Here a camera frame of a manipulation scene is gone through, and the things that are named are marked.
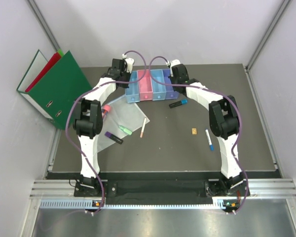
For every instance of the purple capped black highlighter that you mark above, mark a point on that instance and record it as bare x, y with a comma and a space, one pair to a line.
113, 137

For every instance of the green highlighter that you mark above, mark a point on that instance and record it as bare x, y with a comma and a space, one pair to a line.
125, 130

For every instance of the aluminium corner post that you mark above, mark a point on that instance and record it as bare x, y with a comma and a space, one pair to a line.
43, 23
269, 30

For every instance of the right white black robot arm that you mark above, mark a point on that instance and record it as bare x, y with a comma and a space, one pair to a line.
224, 124

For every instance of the clear mesh zipper pouch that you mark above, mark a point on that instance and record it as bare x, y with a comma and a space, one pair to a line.
122, 113

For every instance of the slotted grey cable duct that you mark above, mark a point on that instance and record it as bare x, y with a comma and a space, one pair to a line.
94, 203

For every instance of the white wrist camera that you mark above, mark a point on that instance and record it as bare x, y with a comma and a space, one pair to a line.
129, 63
172, 64

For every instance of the right aluminium corner post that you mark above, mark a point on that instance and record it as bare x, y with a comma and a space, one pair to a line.
269, 30

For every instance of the green lever arch binder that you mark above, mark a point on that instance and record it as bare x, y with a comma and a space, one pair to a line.
54, 95

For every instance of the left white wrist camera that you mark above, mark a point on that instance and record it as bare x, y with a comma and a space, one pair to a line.
129, 63

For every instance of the pink drawer bin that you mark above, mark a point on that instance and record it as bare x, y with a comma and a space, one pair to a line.
145, 86

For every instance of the white peach pencil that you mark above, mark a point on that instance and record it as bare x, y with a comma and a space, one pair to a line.
143, 127

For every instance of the purple drawer bin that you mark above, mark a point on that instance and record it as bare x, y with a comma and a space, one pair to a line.
170, 93

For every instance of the left aluminium corner post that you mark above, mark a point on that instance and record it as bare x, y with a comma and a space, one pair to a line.
43, 23

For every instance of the pink capped crayon tube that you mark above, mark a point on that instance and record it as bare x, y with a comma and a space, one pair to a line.
105, 110

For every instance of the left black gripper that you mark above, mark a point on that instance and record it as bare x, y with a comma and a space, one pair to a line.
125, 85

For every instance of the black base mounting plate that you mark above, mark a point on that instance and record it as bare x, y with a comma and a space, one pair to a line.
141, 189

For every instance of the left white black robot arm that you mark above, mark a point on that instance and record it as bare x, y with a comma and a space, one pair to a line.
88, 123

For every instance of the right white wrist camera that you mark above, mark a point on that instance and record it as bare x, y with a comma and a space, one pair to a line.
172, 64

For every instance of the light blue drawer bin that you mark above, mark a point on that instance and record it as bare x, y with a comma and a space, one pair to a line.
158, 89
132, 92

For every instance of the white blue whiteboard marker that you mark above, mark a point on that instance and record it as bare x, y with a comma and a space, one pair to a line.
209, 140

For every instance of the red folder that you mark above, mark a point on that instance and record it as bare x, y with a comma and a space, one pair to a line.
53, 60

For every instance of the blue capped black highlighter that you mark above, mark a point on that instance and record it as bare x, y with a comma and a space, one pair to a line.
178, 103

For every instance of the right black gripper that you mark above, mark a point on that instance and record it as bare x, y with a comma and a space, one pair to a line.
171, 78

